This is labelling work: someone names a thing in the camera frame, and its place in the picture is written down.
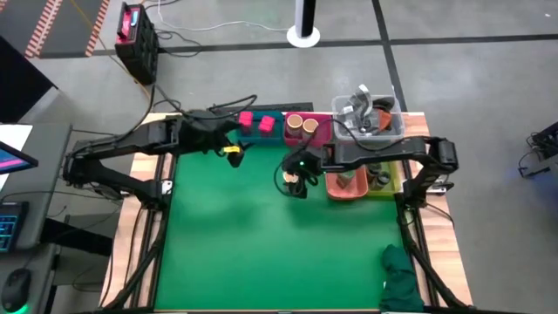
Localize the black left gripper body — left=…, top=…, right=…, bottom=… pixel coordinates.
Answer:
left=176, top=113, right=240, bottom=154

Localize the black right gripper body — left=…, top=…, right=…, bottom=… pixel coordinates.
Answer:
left=282, top=145, right=326, bottom=182

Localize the blue plastic bin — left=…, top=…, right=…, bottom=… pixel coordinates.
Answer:
left=236, top=110, right=285, bottom=147

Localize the pink plastic bin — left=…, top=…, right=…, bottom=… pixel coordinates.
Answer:
left=282, top=112, right=334, bottom=150

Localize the clear plastic storage box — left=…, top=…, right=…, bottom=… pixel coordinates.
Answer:
left=330, top=94, right=405, bottom=145

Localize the orange plastic bin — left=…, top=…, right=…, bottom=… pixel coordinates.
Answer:
left=325, top=165, right=370, bottom=201

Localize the black bar behind table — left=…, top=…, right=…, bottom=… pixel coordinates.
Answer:
left=217, top=102, right=315, bottom=113

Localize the green table mat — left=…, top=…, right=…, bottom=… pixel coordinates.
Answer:
left=154, top=146, right=405, bottom=311

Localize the orange part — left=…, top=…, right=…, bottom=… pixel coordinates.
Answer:
left=375, top=108, right=393, bottom=132

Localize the yellow-green plastic bin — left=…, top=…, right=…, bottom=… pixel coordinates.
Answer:
left=365, top=160, right=403, bottom=200

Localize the grey white part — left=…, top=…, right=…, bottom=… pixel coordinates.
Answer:
left=344, top=84, right=374, bottom=132

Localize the black tool case red top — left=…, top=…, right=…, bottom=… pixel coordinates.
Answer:
left=113, top=1, right=160, bottom=86

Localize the dark green cloth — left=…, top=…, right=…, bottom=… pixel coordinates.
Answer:
left=378, top=243, right=425, bottom=313

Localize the grey desk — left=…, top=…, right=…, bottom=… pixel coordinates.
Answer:
left=0, top=122, right=73, bottom=314

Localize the white paper sheet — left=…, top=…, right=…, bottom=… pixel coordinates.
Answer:
left=0, top=123, right=34, bottom=154

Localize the computer monitor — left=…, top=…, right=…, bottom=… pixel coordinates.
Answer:
left=0, top=140, right=40, bottom=176

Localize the black cabinet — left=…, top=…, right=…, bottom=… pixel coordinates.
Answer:
left=0, top=34, right=59, bottom=124

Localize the backlit black keyboard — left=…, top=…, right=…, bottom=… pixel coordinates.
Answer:
left=0, top=201, right=30, bottom=254

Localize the black computer mouse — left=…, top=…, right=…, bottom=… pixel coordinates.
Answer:
left=0, top=268, right=32, bottom=313

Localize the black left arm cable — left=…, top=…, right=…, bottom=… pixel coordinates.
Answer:
left=152, top=93, right=259, bottom=121

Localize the white floor cable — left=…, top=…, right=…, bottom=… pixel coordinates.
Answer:
left=154, top=0, right=289, bottom=34

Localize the black aluminium table frame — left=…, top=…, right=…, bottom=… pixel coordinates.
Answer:
left=99, top=111, right=472, bottom=314

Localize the yellow cable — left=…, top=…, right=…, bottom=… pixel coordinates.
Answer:
left=69, top=0, right=154, bottom=113

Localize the black equipment with cables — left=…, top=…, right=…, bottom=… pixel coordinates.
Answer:
left=517, top=120, right=558, bottom=181

